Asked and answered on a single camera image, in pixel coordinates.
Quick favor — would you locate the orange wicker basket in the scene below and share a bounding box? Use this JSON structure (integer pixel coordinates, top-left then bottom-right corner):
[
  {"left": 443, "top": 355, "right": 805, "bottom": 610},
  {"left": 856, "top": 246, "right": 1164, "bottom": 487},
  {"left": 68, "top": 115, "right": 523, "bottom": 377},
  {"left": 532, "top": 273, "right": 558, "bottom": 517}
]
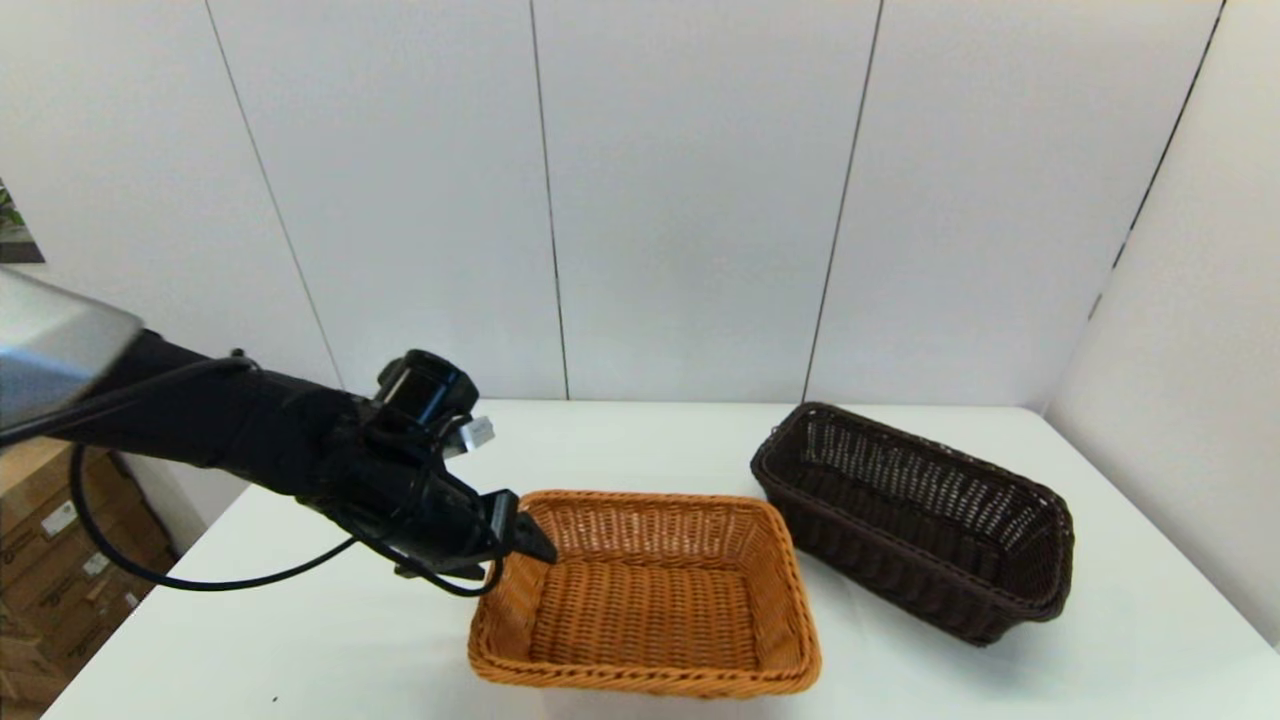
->
[{"left": 467, "top": 489, "right": 823, "bottom": 699}]

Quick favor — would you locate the dark brown wicker basket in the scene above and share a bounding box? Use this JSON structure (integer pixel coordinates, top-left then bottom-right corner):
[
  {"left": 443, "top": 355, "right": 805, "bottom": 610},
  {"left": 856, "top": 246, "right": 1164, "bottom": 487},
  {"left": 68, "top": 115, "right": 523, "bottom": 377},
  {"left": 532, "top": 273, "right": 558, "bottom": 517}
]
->
[{"left": 750, "top": 402, "right": 1076, "bottom": 647}]

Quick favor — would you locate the brown cardboard box white label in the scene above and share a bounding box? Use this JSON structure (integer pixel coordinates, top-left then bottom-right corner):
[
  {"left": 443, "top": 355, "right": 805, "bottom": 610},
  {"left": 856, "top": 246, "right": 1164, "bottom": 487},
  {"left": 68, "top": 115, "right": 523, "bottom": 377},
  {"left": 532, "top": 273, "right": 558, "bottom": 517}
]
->
[
  {"left": 0, "top": 438, "right": 151, "bottom": 591},
  {"left": 0, "top": 500, "right": 169, "bottom": 636},
  {"left": 35, "top": 555, "right": 182, "bottom": 679}
]

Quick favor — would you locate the plain brown cardboard box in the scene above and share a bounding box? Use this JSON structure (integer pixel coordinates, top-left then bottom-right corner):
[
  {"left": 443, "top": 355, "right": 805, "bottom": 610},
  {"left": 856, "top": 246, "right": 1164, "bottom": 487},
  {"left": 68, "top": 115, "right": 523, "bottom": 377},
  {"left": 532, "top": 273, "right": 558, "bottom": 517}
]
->
[
  {"left": 0, "top": 603, "right": 49, "bottom": 673},
  {"left": 0, "top": 662, "right": 73, "bottom": 719}
]

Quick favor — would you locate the wall picture with green plant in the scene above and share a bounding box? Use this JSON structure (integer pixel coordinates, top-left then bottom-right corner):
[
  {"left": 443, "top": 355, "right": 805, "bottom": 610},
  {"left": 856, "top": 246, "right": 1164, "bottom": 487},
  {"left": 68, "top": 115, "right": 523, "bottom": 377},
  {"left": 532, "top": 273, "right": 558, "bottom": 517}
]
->
[{"left": 0, "top": 178, "right": 47, "bottom": 264}]

